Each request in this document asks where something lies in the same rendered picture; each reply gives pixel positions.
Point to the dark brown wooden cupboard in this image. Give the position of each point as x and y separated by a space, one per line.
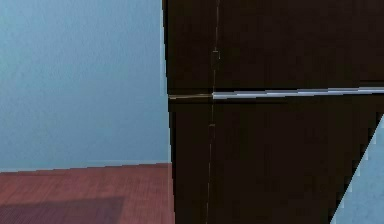
266 150

